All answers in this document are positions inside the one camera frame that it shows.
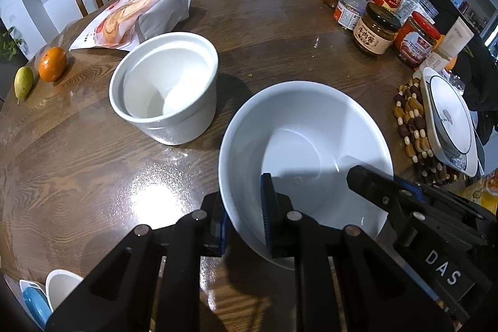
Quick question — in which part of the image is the yellow-green pear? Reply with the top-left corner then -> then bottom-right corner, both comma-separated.
14,66 -> 35,106

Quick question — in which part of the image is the dark brown sauce jar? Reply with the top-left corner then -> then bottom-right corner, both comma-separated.
352,2 -> 401,56

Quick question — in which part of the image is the black bag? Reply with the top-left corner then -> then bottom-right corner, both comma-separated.
412,0 -> 498,146

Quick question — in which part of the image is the black-rimmed white plate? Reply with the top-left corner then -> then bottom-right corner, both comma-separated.
428,75 -> 473,157

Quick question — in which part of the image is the white bread packet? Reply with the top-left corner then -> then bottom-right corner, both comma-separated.
69,0 -> 195,52

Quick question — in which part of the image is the wooden bead trivet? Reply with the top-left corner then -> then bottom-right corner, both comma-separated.
393,77 -> 463,185

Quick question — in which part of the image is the stack of clear plastic cups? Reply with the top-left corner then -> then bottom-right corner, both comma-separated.
397,0 -> 438,25

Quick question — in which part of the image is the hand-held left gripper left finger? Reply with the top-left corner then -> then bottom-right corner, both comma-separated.
45,192 -> 230,332

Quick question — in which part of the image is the green houseplant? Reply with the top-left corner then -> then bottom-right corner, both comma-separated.
0,26 -> 26,62

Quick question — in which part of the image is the plain blue plate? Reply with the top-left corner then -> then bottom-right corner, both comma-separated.
22,287 -> 53,330

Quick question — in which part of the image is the white kitchen scale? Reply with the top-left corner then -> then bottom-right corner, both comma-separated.
421,68 -> 485,178

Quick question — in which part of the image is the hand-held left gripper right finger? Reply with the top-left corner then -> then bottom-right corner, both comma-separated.
260,172 -> 444,332

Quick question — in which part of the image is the clear jar white label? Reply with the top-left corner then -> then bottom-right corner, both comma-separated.
332,0 -> 370,31

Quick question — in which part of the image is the orange mandarin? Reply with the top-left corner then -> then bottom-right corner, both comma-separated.
38,47 -> 68,82

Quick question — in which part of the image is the red chili sauce jar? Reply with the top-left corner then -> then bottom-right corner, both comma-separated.
393,11 -> 442,67

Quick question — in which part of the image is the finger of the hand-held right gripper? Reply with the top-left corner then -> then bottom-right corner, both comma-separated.
393,176 -> 485,219
346,166 -> 426,227

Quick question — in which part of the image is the deep white bowl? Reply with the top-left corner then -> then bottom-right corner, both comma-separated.
109,32 -> 218,146
122,44 -> 216,119

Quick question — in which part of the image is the white carton box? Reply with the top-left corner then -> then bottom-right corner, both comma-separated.
432,17 -> 475,60

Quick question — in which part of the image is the wide white bowl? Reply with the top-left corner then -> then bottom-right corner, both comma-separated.
218,81 -> 394,270

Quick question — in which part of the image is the orange snack packet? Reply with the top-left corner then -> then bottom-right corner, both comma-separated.
465,169 -> 498,208

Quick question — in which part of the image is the small white bowl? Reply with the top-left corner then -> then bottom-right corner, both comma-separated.
45,269 -> 84,313

